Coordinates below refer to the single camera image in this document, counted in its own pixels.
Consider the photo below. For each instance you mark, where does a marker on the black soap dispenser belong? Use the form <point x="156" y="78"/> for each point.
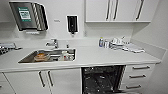
<point x="72" y="24"/>

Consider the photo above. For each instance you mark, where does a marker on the wide white drawer stack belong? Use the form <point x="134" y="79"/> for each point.
<point x="5" y="85"/>

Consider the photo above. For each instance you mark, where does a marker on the grey paper towel dispenser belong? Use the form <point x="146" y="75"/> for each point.
<point x="28" y="16"/>

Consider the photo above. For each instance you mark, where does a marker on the brown bowl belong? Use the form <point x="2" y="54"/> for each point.
<point x="40" y="57"/>

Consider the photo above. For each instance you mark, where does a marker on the chrome faucet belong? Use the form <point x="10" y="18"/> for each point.
<point x="52" y="44"/>

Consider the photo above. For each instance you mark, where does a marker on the white sink base cabinet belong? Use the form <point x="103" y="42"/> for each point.
<point x="63" y="81"/>

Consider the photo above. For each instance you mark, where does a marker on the stainless steel dishwasher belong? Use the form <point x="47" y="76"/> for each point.
<point x="100" y="80"/>

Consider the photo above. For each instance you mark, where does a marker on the white cup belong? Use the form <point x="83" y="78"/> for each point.
<point x="64" y="55"/>

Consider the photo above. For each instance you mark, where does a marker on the white wall outlet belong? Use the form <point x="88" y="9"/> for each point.
<point x="85" y="33"/>

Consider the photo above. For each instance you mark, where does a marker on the stainless steel sink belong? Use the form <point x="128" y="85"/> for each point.
<point x="26" y="59"/>

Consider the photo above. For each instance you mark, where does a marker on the small white bottle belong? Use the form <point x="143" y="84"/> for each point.
<point x="106" y="44"/>

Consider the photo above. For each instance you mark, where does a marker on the small blue label bottle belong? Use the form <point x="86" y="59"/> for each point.
<point x="100" y="42"/>

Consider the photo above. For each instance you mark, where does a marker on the white wall cabinet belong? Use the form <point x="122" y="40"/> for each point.
<point x="120" y="10"/>

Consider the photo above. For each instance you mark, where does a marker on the white plate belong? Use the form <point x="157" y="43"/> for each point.
<point x="70" y="58"/>

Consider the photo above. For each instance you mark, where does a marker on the small chrome sink pump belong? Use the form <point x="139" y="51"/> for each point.
<point x="67" y="45"/>

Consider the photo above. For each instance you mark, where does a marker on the dark dish rack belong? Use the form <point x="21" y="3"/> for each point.
<point x="8" y="48"/>

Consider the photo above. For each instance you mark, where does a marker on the stack of white dishes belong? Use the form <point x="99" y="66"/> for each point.
<point x="117" y="43"/>

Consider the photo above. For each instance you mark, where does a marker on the small white wall label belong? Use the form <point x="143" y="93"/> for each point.
<point x="57" y="20"/>

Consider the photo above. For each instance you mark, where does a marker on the narrow white drawer stack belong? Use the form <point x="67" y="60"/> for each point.
<point x="138" y="76"/>

